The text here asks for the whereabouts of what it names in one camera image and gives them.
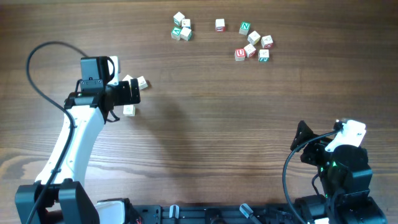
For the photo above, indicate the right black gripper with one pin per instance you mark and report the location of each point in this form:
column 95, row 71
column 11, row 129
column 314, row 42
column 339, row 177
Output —
column 312, row 152

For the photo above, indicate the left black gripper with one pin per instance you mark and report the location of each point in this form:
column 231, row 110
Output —
column 131, row 92

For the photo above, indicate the green letter A block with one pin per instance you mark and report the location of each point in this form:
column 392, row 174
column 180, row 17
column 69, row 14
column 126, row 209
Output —
column 175, row 33

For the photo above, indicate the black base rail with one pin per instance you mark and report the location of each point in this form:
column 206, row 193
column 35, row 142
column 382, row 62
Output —
column 221, row 214

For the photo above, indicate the teal block top left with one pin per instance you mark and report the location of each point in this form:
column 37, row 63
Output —
column 178, row 17

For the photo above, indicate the green letter E block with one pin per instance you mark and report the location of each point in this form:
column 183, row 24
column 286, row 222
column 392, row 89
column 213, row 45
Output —
column 129, row 110

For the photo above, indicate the white block red Q side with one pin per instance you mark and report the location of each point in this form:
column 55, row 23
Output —
column 267, row 42

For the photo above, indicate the white block red M side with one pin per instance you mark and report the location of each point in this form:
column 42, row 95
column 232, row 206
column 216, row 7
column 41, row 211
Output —
column 250, row 50

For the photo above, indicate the small white block orange print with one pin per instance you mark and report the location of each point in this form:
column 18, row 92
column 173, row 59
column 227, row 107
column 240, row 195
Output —
column 186, row 23

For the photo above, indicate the white block yellow side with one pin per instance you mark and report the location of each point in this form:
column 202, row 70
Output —
column 254, row 37

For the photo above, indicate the red letter U block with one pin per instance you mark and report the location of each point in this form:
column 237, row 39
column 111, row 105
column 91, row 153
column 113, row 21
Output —
column 239, row 54

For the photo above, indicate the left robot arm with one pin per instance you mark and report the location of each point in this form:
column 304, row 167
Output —
column 58, row 194

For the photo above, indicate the green letter N block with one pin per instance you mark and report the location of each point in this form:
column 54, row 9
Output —
column 244, row 28

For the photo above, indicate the white block green J side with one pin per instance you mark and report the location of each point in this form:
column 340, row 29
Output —
column 263, row 55

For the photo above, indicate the red letter V block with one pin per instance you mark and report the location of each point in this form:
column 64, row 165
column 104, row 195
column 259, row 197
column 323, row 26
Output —
column 142, row 83

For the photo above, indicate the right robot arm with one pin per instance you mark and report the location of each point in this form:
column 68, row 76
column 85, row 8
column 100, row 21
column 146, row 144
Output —
column 344, row 172

